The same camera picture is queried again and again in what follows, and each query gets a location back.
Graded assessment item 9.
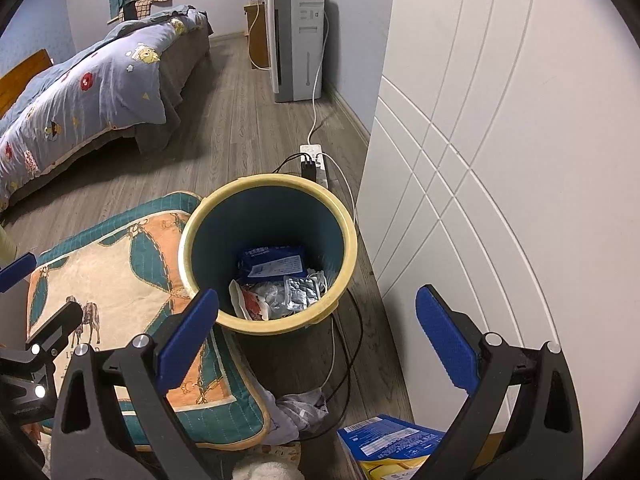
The brown checked cloth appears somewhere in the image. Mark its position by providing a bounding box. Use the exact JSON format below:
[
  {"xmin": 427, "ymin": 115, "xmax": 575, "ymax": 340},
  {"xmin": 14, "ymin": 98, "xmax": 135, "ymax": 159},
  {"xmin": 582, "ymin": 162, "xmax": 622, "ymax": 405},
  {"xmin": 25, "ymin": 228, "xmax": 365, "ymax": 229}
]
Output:
[{"xmin": 120, "ymin": 0, "xmax": 188, "ymax": 21}]

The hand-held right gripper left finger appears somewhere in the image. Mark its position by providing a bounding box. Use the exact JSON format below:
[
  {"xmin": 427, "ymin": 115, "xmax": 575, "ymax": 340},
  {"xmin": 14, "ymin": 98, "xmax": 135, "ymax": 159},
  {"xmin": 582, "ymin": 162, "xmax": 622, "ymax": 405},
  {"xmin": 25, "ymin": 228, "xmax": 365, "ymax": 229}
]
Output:
[{"xmin": 51, "ymin": 287, "xmax": 221, "ymax": 480}]

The white power strip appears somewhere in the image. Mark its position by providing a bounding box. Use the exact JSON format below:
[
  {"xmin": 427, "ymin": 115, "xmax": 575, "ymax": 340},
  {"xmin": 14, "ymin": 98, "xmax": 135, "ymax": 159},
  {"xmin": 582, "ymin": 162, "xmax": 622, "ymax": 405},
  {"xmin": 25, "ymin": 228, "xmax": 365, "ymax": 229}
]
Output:
[{"xmin": 299, "ymin": 143, "xmax": 328, "ymax": 186}]

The yellow and teal trash bin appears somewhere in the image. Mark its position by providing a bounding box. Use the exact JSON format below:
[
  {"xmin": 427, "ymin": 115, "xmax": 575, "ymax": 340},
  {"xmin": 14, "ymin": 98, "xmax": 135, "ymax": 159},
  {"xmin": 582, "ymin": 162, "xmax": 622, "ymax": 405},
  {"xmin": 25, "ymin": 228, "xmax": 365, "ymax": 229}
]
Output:
[{"xmin": 178, "ymin": 172, "xmax": 358, "ymax": 336}]

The white fluffy rug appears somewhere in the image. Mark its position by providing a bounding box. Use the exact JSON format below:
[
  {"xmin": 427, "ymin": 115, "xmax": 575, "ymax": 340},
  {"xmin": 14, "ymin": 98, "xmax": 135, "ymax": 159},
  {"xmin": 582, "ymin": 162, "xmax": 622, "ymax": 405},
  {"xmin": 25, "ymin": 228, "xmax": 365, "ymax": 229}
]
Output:
[{"xmin": 232, "ymin": 455, "xmax": 303, "ymax": 480}]

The wooden cabinet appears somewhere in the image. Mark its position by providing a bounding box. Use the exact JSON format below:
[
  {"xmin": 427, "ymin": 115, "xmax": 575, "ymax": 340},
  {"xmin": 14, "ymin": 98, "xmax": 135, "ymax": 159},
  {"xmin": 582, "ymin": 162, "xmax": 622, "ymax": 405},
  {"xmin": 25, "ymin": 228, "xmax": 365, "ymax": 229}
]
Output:
[{"xmin": 243, "ymin": 0, "xmax": 271, "ymax": 68}]

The red and white paper cup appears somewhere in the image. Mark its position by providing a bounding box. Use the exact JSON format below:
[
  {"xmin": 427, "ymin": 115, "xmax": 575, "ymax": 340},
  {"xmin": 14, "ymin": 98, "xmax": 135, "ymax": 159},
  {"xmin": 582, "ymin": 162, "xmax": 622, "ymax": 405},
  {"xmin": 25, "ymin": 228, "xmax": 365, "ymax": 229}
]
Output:
[{"xmin": 229, "ymin": 279, "xmax": 271, "ymax": 322}]

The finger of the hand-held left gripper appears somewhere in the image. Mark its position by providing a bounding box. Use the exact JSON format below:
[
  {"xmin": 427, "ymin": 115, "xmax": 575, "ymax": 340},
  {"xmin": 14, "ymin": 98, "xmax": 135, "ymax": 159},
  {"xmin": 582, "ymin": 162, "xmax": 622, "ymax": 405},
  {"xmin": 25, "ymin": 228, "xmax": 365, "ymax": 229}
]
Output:
[
  {"xmin": 0, "ymin": 253, "xmax": 38, "ymax": 295},
  {"xmin": 25, "ymin": 302, "xmax": 84, "ymax": 361}
]

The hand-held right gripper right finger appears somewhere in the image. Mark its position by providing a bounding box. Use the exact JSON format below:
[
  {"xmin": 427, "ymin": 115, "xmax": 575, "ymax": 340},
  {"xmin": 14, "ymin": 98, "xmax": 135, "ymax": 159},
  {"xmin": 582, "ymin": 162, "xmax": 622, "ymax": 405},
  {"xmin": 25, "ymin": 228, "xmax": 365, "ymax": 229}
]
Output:
[{"xmin": 416, "ymin": 284, "xmax": 585, "ymax": 480}]

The wooden bed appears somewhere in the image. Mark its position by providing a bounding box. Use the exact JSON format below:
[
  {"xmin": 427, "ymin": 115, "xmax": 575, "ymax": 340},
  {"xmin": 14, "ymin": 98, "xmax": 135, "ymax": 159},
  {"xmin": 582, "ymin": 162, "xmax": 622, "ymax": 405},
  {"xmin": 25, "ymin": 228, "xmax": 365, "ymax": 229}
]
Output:
[{"xmin": 0, "ymin": 7, "xmax": 211, "ymax": 211}]

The teal and orange patterned cushion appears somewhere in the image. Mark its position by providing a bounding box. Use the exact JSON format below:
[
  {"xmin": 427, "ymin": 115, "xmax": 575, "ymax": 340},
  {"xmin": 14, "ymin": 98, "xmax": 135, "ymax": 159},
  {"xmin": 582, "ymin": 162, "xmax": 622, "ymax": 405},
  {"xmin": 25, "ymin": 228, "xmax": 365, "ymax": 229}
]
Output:
[{"xmin": 26, "ymin": 191, "xmax": 273, "ymax": 448}]

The blue printed duvet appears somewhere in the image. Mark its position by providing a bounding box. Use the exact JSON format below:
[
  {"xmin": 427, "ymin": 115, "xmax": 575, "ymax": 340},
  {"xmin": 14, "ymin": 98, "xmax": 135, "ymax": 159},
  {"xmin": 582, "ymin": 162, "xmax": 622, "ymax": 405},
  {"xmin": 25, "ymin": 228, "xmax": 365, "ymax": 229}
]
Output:
[{"xmin": 0, "ymin": 7, "xmax": 208, "ymax": 211}]

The blue and yellow packet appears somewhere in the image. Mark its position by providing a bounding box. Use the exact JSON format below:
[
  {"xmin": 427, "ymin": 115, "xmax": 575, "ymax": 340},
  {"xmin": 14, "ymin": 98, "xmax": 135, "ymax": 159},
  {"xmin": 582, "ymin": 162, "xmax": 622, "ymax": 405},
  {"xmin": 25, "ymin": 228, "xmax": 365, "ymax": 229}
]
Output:
[{"xmin": 336, "ymin": 414, "xmax": 448, "ymax": 480}]

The thin white cable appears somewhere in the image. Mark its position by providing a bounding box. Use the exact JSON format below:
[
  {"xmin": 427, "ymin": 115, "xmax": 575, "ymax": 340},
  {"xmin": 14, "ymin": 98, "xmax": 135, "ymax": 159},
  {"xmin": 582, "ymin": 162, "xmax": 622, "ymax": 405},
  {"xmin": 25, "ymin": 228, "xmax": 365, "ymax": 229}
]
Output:
[{"xmin": 320, "ymin": 155, "xmax": 361, "ymax": 397}]

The white air purifier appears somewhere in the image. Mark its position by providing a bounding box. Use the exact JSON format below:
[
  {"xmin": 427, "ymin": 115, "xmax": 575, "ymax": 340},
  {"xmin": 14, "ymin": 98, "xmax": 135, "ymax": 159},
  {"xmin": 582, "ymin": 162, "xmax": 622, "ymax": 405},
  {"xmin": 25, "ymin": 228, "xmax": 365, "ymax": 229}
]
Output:
[{"xmin": 264, "ymin": 0, "xmax": 328, "ymax": 103}]

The white power cable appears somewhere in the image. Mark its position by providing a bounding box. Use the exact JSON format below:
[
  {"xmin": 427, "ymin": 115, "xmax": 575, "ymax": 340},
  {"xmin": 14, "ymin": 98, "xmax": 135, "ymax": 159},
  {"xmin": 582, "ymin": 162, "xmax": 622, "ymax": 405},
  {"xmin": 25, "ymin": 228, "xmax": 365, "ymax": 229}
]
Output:
[{"xmin": 307, "ymin": 10, "xmax": 331, "ymax": 146}]

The grey cloth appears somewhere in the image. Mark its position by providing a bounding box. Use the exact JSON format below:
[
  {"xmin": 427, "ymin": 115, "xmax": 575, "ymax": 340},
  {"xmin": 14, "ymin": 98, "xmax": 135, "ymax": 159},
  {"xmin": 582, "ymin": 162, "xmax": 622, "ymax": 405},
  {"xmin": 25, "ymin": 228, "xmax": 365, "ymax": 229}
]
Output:
[{"xmin": 270, "ymin": 387, "xmax": 331, "ymax": 443}]

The white cable at cabinet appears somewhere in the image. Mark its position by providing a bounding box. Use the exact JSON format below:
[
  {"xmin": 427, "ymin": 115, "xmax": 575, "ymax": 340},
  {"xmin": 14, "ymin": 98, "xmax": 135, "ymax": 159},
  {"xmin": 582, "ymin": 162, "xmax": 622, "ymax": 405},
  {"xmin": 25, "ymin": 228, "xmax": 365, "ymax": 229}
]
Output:
[{"xmin": 247, "ymin": 0, "xmax": 273, "ymax": 69}]

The blue snack packet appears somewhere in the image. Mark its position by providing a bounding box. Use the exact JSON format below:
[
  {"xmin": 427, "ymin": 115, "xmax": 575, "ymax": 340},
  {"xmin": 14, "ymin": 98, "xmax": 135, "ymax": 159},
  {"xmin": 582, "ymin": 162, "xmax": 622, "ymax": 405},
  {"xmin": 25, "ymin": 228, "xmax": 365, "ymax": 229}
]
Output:
[{"xmin": 239, "ymin": 246, "xmax": 309, "ymax": 281}]

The silver foil pack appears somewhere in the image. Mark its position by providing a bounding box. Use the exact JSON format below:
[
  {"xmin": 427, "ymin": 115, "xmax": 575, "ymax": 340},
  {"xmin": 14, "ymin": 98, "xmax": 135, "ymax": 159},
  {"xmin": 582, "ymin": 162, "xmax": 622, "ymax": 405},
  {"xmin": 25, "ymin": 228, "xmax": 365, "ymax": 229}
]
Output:
[{"xmin": 282, "ymin": 271, "xmax": 327, "ymax": 313}]

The white wardrobe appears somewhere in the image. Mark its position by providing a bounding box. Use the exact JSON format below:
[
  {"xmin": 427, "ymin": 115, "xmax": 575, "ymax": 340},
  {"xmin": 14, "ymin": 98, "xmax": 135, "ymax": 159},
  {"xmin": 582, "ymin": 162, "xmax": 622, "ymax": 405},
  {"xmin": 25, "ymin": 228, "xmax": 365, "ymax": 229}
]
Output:
[{"xmin": 356, "ymin": 0, "xmax": 640, "ymax": 480}]

